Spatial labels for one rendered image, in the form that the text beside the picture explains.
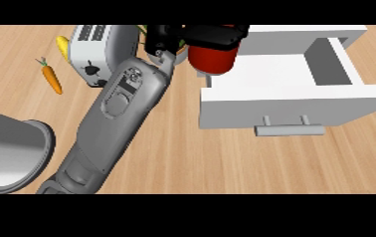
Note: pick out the red can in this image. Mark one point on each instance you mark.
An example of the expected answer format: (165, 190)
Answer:
(211, 60)

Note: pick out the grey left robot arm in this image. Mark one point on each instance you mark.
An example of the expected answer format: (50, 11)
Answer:
(115, 118)

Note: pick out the white open drawer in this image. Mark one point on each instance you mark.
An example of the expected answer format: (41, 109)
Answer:
(274, 91)

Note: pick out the yellow corn cob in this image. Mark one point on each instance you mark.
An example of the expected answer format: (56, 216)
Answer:
(62, 47)

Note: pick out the white cabinet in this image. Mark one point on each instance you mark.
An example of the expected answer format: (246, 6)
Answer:
(302, 37)

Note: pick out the grey metal pot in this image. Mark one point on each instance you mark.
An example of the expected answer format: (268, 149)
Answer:
(19, 154)

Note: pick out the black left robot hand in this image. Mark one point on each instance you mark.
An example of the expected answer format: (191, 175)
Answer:
(205, 35)

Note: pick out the silver toaster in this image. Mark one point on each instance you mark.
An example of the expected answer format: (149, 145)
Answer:
(100, 53)

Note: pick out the orange carrot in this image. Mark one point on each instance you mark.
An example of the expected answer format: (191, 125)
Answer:
(51, 77)

